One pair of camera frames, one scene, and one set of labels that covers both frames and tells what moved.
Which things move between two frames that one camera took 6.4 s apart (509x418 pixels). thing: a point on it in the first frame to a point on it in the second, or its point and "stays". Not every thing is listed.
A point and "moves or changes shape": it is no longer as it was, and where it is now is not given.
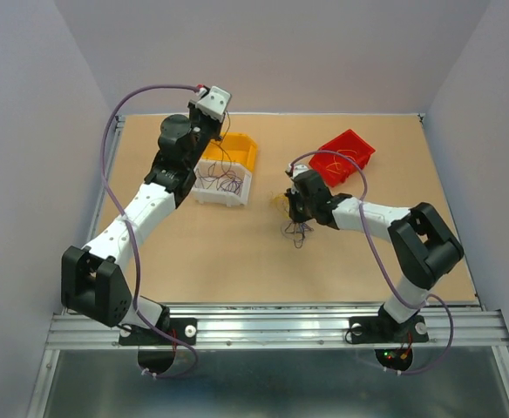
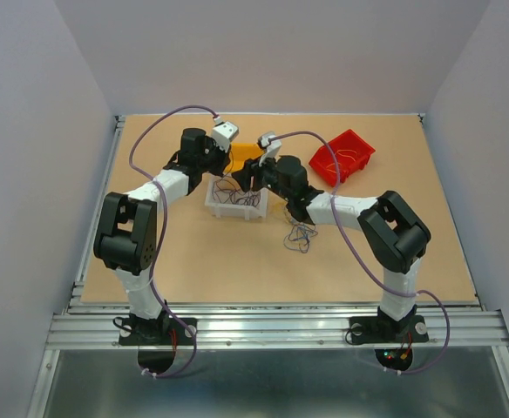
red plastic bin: (335, 168) stays
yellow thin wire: (336, 163) stays
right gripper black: (292, 194) to (244, 175)
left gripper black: (194, 112) to (224, 158)
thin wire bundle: (298, 228) moves or changes shape
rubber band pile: (227, 181) moves or changes shape
